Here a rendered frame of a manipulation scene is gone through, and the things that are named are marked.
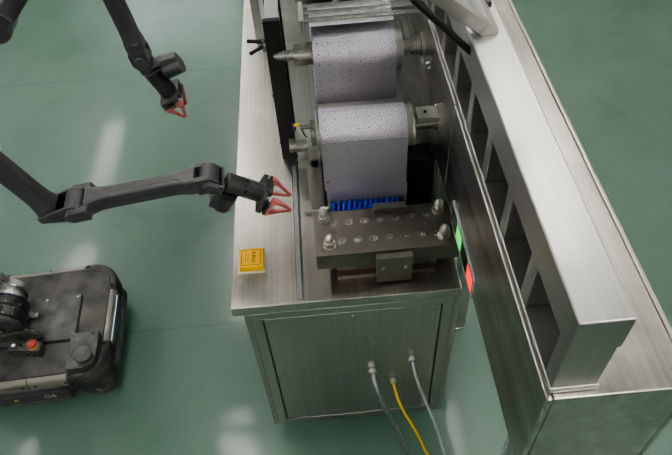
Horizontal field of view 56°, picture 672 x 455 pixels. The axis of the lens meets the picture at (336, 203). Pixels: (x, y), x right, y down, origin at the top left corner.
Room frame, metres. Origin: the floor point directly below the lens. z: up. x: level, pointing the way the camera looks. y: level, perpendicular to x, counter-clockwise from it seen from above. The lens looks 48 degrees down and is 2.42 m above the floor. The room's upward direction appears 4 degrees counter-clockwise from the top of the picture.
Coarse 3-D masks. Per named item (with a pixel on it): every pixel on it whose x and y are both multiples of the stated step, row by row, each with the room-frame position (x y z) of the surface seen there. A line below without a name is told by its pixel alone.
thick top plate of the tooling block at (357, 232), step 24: (336, 216) 1.20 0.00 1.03; (360, 216) 1.19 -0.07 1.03; (384, 216) 1.19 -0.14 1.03; (408, 216) 1.18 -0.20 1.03; (432, 216) 1.17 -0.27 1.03; (336, 240) 1.11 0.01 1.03; (360, 240) 1.11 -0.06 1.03; (384, 240) 1.10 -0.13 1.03; (408, 240) 1.09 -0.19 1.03; (432, 240) 1.09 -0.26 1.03; (336, 264) 1.06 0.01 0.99; (360, 264) 1.06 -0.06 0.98
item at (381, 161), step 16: (336, 144) 1.26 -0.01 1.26; (352, 144) 1.26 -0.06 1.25; (368, 144) 1.26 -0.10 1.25; (384, 144) 1.26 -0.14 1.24; (400, 144) 1.26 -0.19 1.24; (336, 160) 1.26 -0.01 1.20; (352, 160) 1.26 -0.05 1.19; (368, 160) 1.26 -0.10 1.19; (384, 160) 1.26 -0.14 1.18; (400, 160) 1.26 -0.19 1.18; (336, 176) 1.26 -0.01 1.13; (352, 176) 1.26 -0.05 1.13; (368, 176) 1.26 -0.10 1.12; (384, 176) 1.26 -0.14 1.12; (400, 176) 1.26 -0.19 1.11
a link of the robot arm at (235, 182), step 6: (228, 174) 1.26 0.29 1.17; (234, 174) 1.26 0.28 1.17; (228, 180) 1.24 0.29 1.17; (234, 180) 1.24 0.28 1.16; (240, 180) 1.25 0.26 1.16; (228, 186) 1.23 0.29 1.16; (234, 186) 1.23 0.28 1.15; (240, 186) 1.23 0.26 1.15; (222, 192) 1.23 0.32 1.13; (228, 192) 1.23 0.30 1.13; (234, 192) 1.22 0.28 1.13; (240, 192) 1.22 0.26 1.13
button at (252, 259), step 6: (240, 252) 1.18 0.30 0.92; (246, 252) 1.17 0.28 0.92; (252, 252) 1.17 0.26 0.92; (258, 252) 1.17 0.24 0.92; (240, 258) 1.15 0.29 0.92; (246, 258) 1.15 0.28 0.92; (252, 258) 1.15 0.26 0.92; (258, 258) 1.15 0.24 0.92; (240, 264) 1.13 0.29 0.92; (246, 264) 1.13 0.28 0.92; (252, 264) 1.13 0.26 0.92; (258, 264) 1.13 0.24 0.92; (240, 270) 1.12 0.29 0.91; (246, 270) 1.12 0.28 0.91; (252, 270) 1.12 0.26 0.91; (258, 270) 1.12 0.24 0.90
